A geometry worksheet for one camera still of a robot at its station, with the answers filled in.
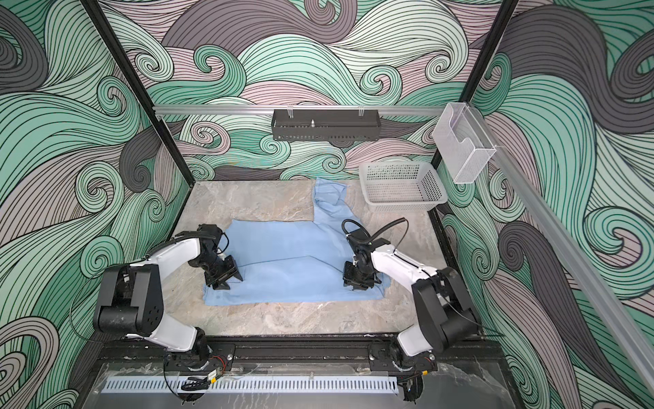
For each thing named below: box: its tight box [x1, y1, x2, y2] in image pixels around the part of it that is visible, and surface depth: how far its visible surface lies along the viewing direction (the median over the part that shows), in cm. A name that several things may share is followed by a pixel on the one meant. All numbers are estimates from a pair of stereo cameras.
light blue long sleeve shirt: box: [202, 178, 391, 307], surface depth 92 cm
